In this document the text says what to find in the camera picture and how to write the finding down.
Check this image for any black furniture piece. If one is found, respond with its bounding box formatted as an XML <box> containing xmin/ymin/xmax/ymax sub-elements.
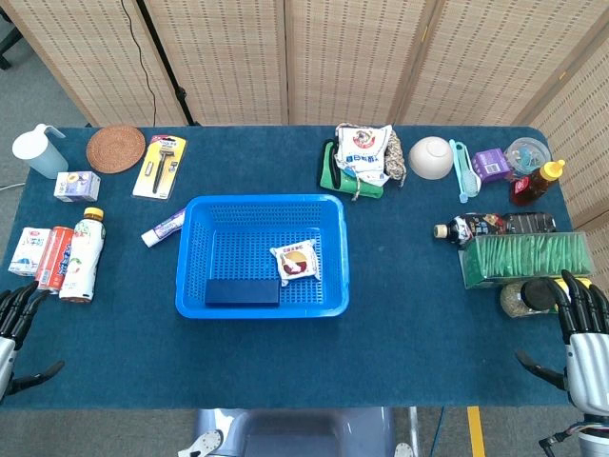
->
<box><xmin>0</xmin><ymin>7</ymin><xmax>28</xmax><ymax>72</ymax></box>

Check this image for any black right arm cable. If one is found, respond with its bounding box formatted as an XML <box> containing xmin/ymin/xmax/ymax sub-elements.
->
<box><xmin>539</xmin><ymin>423</ymin><xmax>587</xmax><ymax>449</ymax></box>

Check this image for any white snack packet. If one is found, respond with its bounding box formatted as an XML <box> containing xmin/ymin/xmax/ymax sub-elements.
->
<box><xmin>269</xmin><ymin>239</ymin><xmax>319</xmax><ymax>287</ymax></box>

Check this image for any blue felt table cloth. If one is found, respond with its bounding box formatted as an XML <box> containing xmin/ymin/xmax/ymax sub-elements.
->
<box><xmin>0</xmin><ymin>124</ymin><xmax>609</xmax><ymax>410</ymax></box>

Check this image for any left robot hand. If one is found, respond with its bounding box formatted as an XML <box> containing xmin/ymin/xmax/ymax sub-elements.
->
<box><xmin>0</xmin><ymin>280</ymin><xmax>66</xmax><ymax>400</ymax></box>

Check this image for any clear box of green packets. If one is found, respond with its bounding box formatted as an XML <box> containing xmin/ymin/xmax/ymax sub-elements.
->
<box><xmin>458</xmin><ymin>231</ymin><xmax>596</xmax><ymax>290</ymax></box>

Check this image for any round woven rattan coaster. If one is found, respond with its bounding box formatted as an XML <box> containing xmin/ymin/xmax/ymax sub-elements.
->
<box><xmin>86</xmin><ymin>124</ymin><xmax>147</xmax><ymax>175</ymax></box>

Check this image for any black tripod stand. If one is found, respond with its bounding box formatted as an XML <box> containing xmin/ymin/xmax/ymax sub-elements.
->
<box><xmin>135</xmin><ymin>0</ymin><xmax>196</xmax><ymax>128</ymax></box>

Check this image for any white printed cloth bag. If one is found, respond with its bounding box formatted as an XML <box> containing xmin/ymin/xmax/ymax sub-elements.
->
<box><xmin>332</xmin><ymin>122</ymin><xmax>396</xmax><ymax>188</ymax></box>

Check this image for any amber bottle with yellow cap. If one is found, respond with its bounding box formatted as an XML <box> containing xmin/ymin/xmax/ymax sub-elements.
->
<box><xmin>509</xmin><ymin>159</ymin><xmax>566</xmax><ymax>208</ymax></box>

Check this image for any translucent spouted plastic jug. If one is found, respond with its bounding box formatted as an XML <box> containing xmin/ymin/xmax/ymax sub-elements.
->
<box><xmin>11</xmin><ymin>123</ymin><xmax>70</xmax><ymax>180</ymax></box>

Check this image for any braided multicolour rope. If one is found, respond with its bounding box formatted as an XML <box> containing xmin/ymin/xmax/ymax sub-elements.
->
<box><xmin>383</xmin><ymin>128</ymin><xmax>409</xmax><ymax>188</ymax></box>

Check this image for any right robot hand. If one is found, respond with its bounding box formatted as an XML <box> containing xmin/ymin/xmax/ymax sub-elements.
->
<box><xmin>516</xmin><ymin>268</ymin><xmax>609</xmax><ymax>416</ymax></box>

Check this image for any green fabric pouch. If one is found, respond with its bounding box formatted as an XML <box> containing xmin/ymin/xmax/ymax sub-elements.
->
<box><xmin>317</xmin><ymin>139</ymin><xmax>384</xmax><ymax>199</ymax></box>

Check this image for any purple white toothpaste tube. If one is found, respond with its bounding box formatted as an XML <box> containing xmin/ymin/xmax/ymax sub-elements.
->
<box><xmin>141</xmin><ymin>208</ymin><xmax>187</xmax><ymax>248</ymax></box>

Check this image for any thin black hanging cable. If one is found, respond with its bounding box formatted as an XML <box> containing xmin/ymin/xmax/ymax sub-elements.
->
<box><xmin>119</xmin><ymin>0</ymin><xmax>158</xmax><ymax>128</ymax></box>

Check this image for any white bottle with yellow cap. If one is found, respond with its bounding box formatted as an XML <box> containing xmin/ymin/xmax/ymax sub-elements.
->
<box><xmin>58</xmin><ymin>206</ymin><xmax>107</xmax><ymax>304</ymax></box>

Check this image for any dark blue rectangular box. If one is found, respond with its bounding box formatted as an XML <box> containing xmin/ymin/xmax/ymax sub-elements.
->
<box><xmin>205</xmin><ymin>278</ymin><xmax>281</xmax><ymax>308</ymax></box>

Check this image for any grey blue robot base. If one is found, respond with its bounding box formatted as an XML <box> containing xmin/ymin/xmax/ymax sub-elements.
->
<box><xmin>178</xmin><ymin>407</ymin><xmax>415</xmax><ymax>457</ymax></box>

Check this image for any small purple white carton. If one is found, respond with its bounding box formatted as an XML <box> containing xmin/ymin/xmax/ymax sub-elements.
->
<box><xmin>53</xmin><ymin>170</ymin><xmax>102</xmax><ymax>203</ymax></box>

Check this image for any yellow razor blister pack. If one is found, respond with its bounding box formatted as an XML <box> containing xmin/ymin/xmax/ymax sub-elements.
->
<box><xmin>131</xmin><ymin>134</ymin><xmax>188</xmax><ymax>201</ymax></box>

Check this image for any light blue brush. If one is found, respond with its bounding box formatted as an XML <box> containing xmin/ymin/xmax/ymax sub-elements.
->
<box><xmin>448</xmin><ymin>138</ymin><xmax>482</xmax><ymax>205</ymax></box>

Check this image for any blue plastic basket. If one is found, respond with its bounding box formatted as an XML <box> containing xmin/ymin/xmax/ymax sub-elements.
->
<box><xmin>174</xmin><ymin>193</ymin><xmax>351</xmax><ymax>320</ymax></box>

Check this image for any white milk carton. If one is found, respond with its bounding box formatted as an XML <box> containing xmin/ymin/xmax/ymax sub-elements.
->
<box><xmin>8</xmin><ymin>227</ymin><xmax>52</xmax><ymax>277</ymax></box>

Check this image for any red soda can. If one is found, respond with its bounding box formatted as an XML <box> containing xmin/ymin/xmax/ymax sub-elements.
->
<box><xmin>35</xmin><ymin>226</ymin><xmax>76</xmax><ymax>292</ymax></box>

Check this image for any clear round plastic container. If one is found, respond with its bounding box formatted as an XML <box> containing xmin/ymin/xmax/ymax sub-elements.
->
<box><xmin>503</xmin><ymin>136</ymin><xmax>552</xmax><ymax>175</ymax></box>

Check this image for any small purple box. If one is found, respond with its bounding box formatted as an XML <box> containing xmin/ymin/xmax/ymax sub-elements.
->
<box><xmin>472</xmin><ymin>148</ymin><xmax>513</xmax><ymax>183</ymax></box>

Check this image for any cream bowl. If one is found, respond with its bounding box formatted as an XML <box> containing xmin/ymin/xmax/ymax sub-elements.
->
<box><xmin>408</xmin><ymin>136</ymin><xmax>456</xmax><ymax>181</ymax></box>

